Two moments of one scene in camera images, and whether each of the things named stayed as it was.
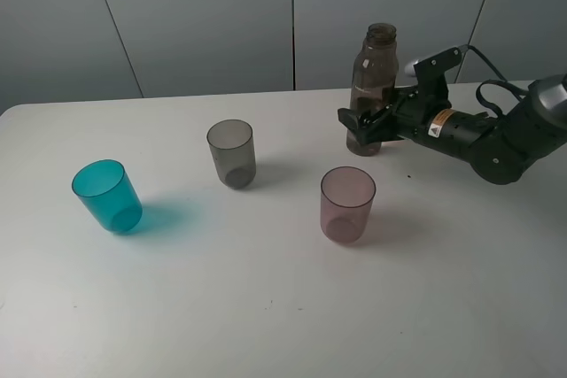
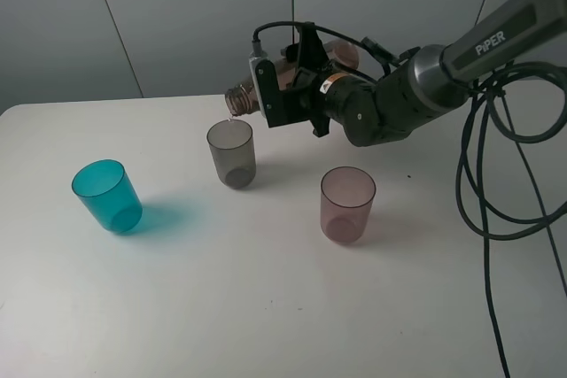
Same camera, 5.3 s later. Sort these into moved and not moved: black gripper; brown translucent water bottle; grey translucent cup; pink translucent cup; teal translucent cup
Moved: black gripper; brown translucent water bottle
Not moved: pink translucent cup; grey translucent cup; teal translucent cup
